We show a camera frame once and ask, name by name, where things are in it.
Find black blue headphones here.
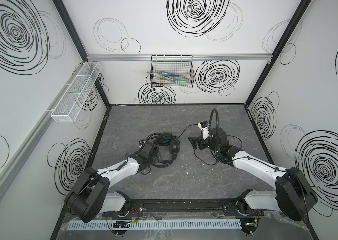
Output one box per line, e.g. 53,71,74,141
145,133,180,169

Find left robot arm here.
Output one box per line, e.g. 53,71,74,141
64,142,160,223

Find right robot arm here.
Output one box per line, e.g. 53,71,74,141
189,109,318,222

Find green spatula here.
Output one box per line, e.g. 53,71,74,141
147,72,190,87

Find blue tool in basket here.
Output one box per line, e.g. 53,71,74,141
161,71,178,78

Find white mesh shelf basket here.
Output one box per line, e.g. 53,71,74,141
51,62,101,123

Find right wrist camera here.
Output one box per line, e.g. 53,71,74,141
197,121,210,141

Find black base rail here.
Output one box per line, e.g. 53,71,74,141
63,198,303,218

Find black wire basket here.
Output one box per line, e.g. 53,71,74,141
149,60,195,88

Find white slotted cable duct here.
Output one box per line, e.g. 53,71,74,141
67,219,242,231

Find aluminium wall rail back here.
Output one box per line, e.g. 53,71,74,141
87,54,273,62

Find aluminium wall rail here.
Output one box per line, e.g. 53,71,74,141
0,76,73,201
87,54,273,62

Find aluminium wall rail left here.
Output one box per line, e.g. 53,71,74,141
0,76,73,201

